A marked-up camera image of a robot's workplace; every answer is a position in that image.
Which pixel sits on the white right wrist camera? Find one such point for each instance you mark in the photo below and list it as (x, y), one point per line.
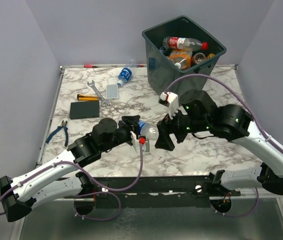
(170, 100)

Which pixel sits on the blue label bottle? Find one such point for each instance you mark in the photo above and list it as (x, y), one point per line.
(124, 76)

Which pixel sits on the red cap bottle small label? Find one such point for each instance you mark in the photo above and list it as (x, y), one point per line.
(198, 58)

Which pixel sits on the yellow utility knife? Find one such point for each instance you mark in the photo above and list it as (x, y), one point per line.
(81, 97)

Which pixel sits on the dark green plastic bin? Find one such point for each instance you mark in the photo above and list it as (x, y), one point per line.
(161, 72)

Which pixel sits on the blue handled pliers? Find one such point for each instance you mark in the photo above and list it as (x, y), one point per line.
(63, 126)

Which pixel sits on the silver wrench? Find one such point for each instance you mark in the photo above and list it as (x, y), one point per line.
(103, 101)

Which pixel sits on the red label water bottle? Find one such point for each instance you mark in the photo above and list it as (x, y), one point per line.
(186, 44)

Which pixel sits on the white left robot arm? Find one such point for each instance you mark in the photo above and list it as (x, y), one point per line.
(64, 176)

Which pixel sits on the white grey power bank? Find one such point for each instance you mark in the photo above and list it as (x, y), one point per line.
(112, 91)

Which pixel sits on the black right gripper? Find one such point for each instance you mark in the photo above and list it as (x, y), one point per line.
(164, 140)

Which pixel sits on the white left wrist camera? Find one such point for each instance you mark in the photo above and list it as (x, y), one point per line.
(139, 143)

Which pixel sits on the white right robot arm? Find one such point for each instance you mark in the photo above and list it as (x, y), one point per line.
(195, 112)

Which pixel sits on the black flat box left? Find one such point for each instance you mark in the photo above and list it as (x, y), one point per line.
(84, 110)

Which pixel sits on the pepsi bottle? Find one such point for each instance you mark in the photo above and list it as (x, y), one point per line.
(150, 131)

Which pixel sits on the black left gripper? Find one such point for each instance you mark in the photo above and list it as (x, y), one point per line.
(124, 123)

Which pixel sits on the orange juice bottle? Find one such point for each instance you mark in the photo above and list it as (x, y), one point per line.
(211, 55)

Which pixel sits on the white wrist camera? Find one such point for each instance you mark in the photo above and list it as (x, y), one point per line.
(139, 143)
(170, 100)

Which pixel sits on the red screwdriver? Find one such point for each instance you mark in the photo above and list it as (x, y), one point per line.
(89, 66)

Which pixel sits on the large orange label bottle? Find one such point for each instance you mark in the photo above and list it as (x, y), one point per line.
(182, 59)

